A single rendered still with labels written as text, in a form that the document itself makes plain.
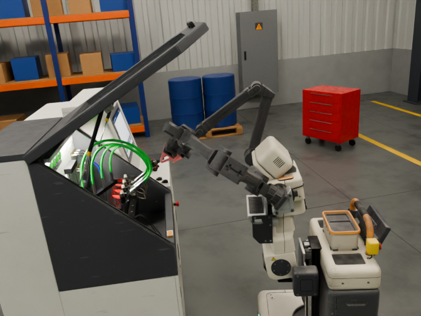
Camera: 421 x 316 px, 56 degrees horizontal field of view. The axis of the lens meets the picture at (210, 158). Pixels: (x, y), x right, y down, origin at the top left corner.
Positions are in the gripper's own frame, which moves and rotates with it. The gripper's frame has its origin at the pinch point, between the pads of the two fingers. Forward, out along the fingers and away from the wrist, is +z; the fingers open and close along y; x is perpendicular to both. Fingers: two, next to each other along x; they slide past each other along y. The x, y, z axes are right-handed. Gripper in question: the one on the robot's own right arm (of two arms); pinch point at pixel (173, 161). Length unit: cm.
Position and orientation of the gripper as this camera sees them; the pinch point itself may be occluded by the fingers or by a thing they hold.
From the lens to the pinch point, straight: 227.2
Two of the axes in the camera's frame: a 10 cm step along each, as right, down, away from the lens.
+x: -1.3, 3.5, -9.3
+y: -7.7, -6.3, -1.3
